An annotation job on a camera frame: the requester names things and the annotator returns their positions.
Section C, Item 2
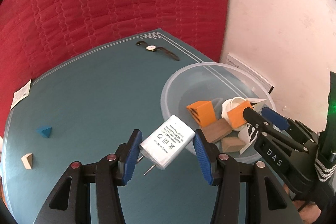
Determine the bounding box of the white striped wedge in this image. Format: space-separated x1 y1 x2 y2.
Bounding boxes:
238 98 266 155

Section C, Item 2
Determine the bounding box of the dark brown wooden block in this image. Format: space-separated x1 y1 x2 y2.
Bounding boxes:
201 118 232 143

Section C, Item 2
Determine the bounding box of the white power adapter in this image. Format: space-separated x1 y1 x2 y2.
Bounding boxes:
139 115 195 170

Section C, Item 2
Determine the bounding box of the orange striped wedge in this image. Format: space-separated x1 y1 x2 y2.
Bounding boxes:
186 101 217 127
227 100 252 130

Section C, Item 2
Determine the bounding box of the right hand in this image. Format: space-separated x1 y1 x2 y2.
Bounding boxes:
283 184 322 224

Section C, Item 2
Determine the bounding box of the small tan wooden block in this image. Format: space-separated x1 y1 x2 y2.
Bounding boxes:
221 136 246 153

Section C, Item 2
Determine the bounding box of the white tape roll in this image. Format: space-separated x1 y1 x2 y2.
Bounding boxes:
221 97 251 131

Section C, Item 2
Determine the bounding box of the clear plastic bowl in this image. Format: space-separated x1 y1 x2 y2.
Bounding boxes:
160 62 277 164

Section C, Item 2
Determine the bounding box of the blue wedge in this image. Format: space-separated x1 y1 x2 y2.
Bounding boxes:
36 126 52 138

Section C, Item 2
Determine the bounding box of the light wooden block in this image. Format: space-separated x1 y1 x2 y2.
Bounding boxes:
21 153 33 169

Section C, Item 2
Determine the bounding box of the white paper packet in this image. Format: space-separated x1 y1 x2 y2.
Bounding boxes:
10 80 32 110

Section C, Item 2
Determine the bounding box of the red quilted mattress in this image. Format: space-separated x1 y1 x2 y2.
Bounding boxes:
1 0 228 125

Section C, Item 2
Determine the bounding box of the wristwatch with dark strap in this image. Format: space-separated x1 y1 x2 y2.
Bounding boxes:
135 41 180 61

